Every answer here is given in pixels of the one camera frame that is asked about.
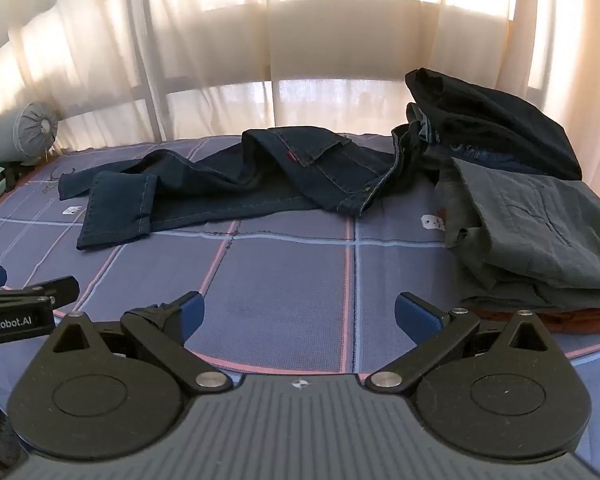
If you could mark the rust brown folded garment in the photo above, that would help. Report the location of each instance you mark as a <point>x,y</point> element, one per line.
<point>555,321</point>

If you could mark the cream sheer curtain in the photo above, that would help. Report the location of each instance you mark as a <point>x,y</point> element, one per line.
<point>330,35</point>

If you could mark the dark blue jeans pants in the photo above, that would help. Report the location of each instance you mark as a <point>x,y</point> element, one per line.
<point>280,180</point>

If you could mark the dark navy garment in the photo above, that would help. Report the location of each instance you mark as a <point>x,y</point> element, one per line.
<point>505,115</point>

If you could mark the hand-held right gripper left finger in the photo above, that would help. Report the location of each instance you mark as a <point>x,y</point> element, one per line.
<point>192,317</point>

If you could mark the small white paper tag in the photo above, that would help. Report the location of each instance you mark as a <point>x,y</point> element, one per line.
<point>431,222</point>
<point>71,210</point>

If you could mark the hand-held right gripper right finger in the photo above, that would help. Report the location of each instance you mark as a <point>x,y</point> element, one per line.
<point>415,317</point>

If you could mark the dark thread scrap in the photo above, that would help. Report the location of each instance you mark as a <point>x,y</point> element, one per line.
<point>50,187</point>

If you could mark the grey bolster pillow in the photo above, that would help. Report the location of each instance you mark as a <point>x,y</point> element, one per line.
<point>32,132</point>

